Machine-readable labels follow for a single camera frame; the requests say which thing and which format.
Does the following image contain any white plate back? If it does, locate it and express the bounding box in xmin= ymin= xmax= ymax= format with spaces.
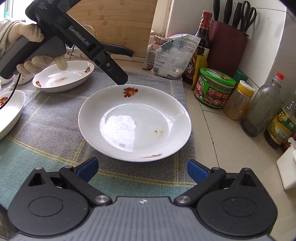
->
xmin=32 ymin=60 xmax=95 ymax=93

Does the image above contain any large white plate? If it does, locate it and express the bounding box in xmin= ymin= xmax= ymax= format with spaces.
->
xmin=0 ymin=90 xmax=26 ymax=140

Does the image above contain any floral bowl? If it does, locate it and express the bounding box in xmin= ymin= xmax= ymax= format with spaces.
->
xmin=12 ymin=74 xmax=35 ymax=85
xmin=0 ymin=77 xmax=13 ymax=85

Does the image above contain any santoku kitchen knife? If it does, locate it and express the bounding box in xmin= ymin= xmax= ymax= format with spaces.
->
xmin=102 ymin=43 xmax=135 ymax=58

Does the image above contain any grey teal kitchen towel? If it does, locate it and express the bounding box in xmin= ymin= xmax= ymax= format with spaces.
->
xmin=1 ymin=68 xmax=195 ymax=207

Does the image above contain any left gloved hand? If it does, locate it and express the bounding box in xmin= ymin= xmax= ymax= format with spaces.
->
xmin=1 ymin=19 xmax=69 ymax=79

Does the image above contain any red white food packet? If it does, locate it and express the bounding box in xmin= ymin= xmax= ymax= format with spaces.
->
xmin=143 ymin=33 xmax=166 ymax=70

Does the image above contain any bamboo cutting board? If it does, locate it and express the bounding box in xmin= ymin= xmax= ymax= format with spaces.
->
xmin=67 ymin=0 xmax=157 ymax=58

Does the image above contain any white plastic bag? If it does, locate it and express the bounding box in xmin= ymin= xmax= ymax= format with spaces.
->
xmin=150 ymin=34 xmax=201 ymax=80

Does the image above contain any yellow lid spice jar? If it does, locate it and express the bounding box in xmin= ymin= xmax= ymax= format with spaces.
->
xmin=223 ymin=80 xmax=255 ymax=121

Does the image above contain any white seasoning box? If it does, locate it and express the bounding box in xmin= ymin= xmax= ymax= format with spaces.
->
xmin=276 ymin=137 xmax=296 ymax=190

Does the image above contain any green lid sauce jar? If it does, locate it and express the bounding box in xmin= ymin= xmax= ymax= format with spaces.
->
xmin=194 ymin=67 xmax=236 ymax=109

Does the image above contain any dark soy sauce bottle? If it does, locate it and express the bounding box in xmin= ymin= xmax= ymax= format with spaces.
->
xmin=182 ymin=11 xmax=212 ymax=87

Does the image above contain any yellow label oil bottle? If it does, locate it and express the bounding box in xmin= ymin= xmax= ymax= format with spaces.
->
xmin=264 ymin=93 xmax=295 ymax=149

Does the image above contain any clear glass bottle red cap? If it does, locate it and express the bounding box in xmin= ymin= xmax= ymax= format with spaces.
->
xmin=241 ymin=72 xmax=284 ymax=137

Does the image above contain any green cap small jar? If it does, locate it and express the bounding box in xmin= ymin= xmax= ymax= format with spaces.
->
xmin=233 ymin=69 xmax=248 ymax=83

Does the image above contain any dark red knife block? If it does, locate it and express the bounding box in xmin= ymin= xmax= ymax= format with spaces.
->
xmin=207 ymin=1 xmax=257 ymax=77

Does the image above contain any black cable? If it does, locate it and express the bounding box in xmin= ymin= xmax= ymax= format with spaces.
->
xmin=0 ymin=73 xmax=22 ymax=110

